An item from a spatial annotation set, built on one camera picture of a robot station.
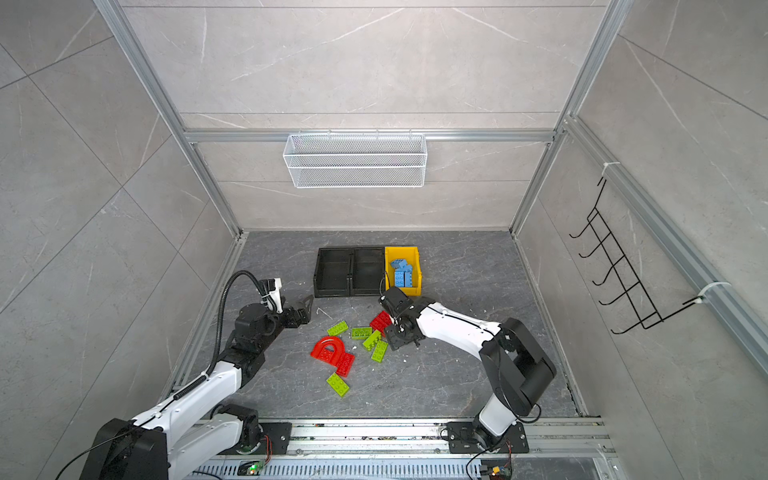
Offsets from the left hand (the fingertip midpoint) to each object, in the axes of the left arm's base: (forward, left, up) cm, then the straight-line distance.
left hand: (298, 290), depth 84 cm
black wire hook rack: (-21, -77, +19) cm, 82 cm away
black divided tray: (+20, -12, -18) cm, 29 cm away
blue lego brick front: (+11, -31, -11) cm, 34 cm away
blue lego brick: (+12, -33, -11) cm, 37 cm away
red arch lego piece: (-12, -8, -14) cm, 20 cm away
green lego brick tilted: (-11, -20, -13) cm, 26 cm away
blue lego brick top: (+18, -30, -11) cm, 37 cm away
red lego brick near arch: (-17, -13, -14) cm, 26 cm away
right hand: (-8, -30, -12) cm, 33 cm away
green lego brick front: (-23, -11, -13) cm, 29 cm away
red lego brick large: (-4, -24, -13) cm, 27 cm away
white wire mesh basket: (+43, -16, +15) cm, 48 cm away
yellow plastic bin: (+21, -35, -11) cm, 43 cm away
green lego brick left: (-5, -10, -15) cm, 18 cm away
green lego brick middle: (-8, -17, -13) cm, 23 cm away
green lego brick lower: (-13, -23, -15) cm, 30 cm away
